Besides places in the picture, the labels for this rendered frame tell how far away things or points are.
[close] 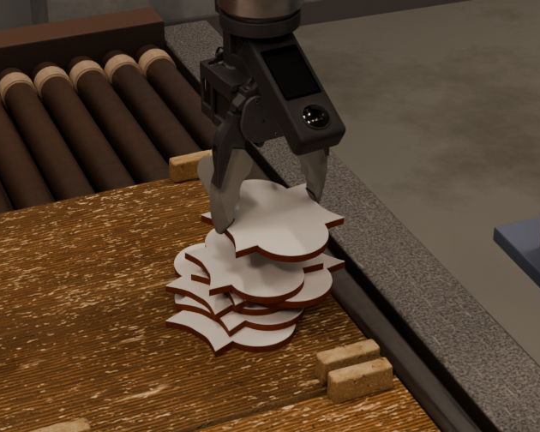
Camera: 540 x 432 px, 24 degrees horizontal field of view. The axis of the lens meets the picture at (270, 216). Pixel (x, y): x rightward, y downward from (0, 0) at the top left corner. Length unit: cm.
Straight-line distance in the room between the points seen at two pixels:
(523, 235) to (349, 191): 21
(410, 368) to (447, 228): 195
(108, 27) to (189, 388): 79
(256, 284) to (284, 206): 8
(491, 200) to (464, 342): 204
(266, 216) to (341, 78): 269
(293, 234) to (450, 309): 20
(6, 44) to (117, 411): 78
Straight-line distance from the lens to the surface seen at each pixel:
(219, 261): 119
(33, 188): 147
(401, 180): 331
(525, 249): 145
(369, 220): 139
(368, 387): 111
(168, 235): 133
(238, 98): 110
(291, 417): 109
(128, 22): 181
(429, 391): 115
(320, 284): 118
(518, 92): 383
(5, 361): 118
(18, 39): 178
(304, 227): 116
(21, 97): 168
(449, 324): 124
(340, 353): 112
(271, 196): 120
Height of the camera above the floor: 165
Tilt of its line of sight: 32 degrees down
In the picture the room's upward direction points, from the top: straight up
